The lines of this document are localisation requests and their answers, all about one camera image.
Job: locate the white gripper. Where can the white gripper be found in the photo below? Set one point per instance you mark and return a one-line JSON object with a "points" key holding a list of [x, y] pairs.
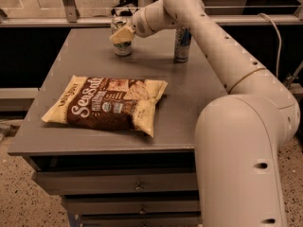
{"points": [[139, 23]]}

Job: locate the green 7up can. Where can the green 7up can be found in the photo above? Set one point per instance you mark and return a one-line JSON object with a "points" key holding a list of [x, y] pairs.
{"points": [[122, 36]]}

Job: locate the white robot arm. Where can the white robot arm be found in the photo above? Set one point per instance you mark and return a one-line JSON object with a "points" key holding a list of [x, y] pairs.
{"points": [[238, 135]]}

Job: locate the blue silver energy drink can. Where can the blue silver energy drink can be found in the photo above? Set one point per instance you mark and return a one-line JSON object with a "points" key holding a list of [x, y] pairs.
{"points": [[182, 44]]}

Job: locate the sea salt chips bag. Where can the sea salt chips bag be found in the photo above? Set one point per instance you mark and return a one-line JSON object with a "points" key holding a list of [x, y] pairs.
{"points": [[108, 104]]}

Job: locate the grey drawer cabinet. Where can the grey drawer cabinet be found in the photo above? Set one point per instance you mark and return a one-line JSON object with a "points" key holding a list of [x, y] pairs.
{"points": [[53, 147]]}

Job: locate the top grey drawer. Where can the top grey drawer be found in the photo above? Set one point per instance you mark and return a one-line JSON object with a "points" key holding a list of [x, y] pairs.
{"points": [[116, 181]]}

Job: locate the grey drawer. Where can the grey drawer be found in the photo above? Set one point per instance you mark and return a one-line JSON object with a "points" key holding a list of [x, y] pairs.
{"points": [[148, 220], [133, 205], [116, 181]]}

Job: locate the middle grey drawer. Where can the middle grey drawer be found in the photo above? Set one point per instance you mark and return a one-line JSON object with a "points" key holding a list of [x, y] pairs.
{"points": [[133, 205]]}

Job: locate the bottom grey drawer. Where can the bottom grey drawer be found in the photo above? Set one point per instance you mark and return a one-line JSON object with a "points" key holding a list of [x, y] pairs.
{"points": [[148, 220]]}

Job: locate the metal railing frame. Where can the metal railing frame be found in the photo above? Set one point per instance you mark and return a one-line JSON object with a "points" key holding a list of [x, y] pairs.
{"points": [[85, 13]]}

